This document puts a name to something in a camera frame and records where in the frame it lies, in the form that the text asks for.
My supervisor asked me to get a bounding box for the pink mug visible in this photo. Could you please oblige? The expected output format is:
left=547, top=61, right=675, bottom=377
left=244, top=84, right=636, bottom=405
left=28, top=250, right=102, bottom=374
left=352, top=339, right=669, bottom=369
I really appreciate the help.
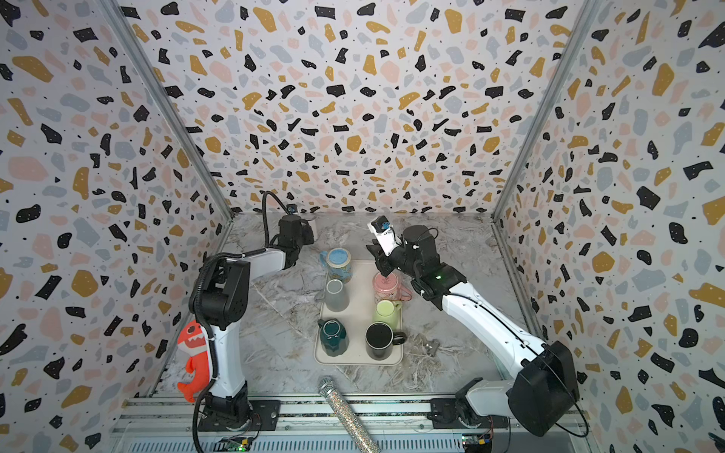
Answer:
left=372, top=273, right=413, bottom=303

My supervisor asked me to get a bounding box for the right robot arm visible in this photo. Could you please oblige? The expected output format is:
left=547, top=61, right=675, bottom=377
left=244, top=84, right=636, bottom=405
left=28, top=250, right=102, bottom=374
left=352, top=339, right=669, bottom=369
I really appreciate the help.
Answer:
left=366, top=216, right=580, bottom=437

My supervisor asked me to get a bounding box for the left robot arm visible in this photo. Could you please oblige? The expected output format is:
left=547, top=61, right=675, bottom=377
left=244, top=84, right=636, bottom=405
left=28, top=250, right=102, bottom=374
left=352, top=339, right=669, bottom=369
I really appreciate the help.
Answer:
left=190, top=214, right=315, bottom=428

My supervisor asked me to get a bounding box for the blue glazed mug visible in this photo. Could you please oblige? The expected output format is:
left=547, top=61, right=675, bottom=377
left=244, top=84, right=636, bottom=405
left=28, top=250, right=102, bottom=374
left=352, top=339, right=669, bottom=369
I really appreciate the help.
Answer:
left=320, top=247, right=352, bottom=283

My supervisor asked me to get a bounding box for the light green mug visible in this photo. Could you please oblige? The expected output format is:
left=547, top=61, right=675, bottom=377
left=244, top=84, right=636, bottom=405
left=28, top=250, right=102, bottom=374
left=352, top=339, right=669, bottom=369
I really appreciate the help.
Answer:
left=373, top=300, right=402, bottom=330

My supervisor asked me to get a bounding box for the black mug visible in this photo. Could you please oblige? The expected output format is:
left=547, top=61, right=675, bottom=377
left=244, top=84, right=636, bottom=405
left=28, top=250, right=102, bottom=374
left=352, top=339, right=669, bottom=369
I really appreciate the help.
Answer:
left=364, top=322, right=408, bottom=361

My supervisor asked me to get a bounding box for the dark green mug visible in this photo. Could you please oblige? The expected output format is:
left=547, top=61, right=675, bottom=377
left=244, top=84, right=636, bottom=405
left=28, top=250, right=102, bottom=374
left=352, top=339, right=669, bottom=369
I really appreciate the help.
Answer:
left=317, top=319, right=349, bottom=357

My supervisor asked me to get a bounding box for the beige rectangular tray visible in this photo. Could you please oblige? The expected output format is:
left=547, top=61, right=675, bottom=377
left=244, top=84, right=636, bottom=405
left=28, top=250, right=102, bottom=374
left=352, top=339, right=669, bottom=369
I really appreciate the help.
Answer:
left=315, top=260, right=404, bottom=366

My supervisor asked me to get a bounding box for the grey frosted cup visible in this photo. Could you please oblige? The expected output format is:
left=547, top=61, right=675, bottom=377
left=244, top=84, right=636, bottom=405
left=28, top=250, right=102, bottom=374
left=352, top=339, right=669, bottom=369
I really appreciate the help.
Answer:
left=324, top=279, right=349, bottom=313

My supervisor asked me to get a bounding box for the red shark plush toy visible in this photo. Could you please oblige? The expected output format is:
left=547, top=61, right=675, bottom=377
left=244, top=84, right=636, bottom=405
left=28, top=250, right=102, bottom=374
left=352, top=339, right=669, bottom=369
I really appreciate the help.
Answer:
left=177, top=320, right=211, bottom=404

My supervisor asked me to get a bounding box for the glitter filled tube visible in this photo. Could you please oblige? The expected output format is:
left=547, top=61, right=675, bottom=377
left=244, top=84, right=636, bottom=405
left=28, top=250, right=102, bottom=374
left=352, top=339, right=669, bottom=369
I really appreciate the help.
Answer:
left=319, top=376, right=381, bottom=453

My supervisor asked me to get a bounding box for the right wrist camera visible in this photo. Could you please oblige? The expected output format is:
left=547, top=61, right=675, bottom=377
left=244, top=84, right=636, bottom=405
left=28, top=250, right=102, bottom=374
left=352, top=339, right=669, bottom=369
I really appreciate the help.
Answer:
left=368, top=215, right=401, bottom=257

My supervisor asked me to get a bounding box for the aluminium corner post left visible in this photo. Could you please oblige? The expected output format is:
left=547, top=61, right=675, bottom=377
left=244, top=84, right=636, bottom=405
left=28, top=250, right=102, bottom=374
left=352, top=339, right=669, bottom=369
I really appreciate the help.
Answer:
left=98, top=1, right=234, bottom=223

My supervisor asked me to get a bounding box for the aluminium corner post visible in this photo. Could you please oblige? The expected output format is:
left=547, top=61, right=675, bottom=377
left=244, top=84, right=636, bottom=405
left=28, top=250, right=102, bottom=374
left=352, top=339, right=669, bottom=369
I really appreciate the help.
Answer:
left=492, top=0, right=600, bottom=224
left=98, top=1, right=234, bottom=223

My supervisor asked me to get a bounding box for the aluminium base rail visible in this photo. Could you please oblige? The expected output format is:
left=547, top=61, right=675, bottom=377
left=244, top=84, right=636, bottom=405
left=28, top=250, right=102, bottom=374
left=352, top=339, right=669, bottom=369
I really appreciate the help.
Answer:
left=109, top=394, right=598, bottom=452

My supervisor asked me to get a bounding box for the aluminium corner post right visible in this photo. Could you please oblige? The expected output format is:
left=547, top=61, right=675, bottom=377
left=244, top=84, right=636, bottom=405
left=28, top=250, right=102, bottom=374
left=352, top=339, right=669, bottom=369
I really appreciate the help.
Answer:
left=492, top=0, right=600, bottom=224

